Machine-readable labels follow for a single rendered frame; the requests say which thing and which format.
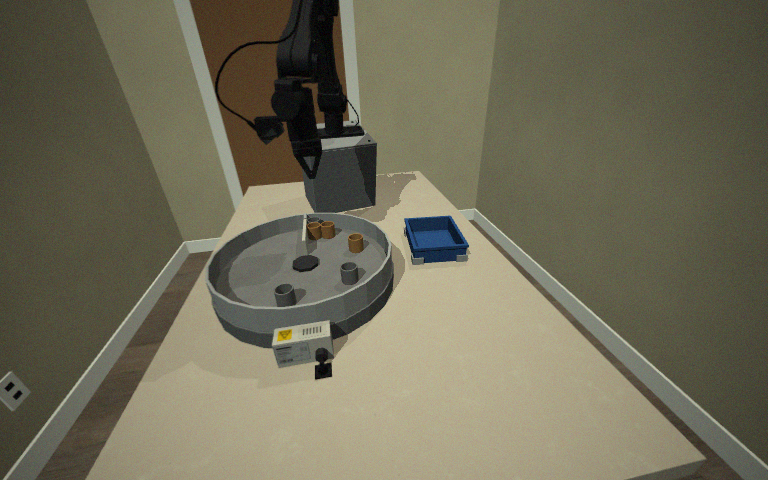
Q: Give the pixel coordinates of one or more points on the blue open-top crate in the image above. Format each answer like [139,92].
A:
[436,239]

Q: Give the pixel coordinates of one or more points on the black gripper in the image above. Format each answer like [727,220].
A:
[313,149]

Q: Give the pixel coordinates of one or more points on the bronze bushing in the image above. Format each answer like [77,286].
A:
[314,231]
[355,243]
[328,229]

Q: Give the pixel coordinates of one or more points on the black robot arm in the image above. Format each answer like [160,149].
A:
[295,57]

